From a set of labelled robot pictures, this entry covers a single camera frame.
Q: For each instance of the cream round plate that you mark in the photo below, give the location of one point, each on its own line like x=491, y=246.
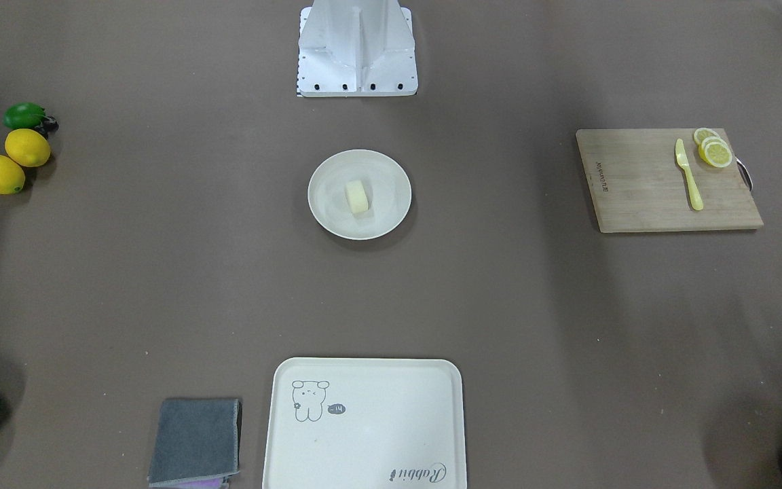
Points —
x=388, y=188

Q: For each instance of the cream rectangular tray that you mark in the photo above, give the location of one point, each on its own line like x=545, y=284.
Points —
x=366, y=423

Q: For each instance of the bamboo cutting board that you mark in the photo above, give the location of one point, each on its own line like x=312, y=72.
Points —
x=636, y=186

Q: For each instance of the grey folded cloth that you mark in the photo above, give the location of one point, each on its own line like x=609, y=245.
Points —
x=196, y=443

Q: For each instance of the yellow plastic knife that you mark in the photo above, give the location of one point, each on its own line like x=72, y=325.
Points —
x=693, y=195

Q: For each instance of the lemon slice back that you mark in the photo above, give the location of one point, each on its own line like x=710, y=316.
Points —
x=703, y=133

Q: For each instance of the dark cherries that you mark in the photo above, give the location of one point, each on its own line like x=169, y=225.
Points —
x=47, y=126

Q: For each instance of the yellow lemon far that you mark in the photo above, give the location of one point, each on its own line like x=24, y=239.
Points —
x=27, y=148

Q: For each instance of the green lime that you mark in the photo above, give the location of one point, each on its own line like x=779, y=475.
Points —
x=24, y=116

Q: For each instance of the white camera post base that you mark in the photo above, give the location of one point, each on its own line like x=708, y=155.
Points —
x=356, y=49

